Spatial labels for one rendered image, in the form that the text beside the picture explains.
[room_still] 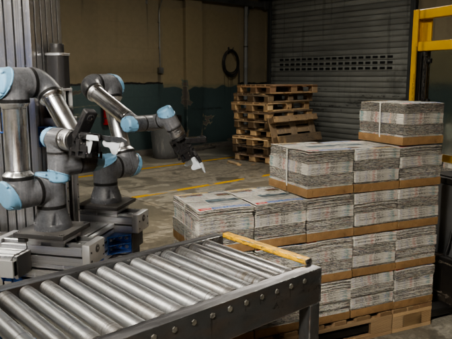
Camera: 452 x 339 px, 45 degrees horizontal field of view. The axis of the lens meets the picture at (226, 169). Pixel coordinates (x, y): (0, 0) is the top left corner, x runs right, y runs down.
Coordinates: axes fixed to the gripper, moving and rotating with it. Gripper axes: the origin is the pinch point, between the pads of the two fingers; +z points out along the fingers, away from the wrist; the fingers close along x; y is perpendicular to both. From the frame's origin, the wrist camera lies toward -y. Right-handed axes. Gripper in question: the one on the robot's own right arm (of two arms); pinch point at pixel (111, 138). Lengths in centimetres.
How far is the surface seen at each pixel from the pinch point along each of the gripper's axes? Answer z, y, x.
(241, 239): 14, 35, -54
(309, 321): 50, 55, -48
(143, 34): -609, -170, -551
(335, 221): 8, 35, -142
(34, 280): -12, 46, 16
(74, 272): -8.8, 44.7, 3.9
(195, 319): 42, 46, 2
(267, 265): 34, 39, -43
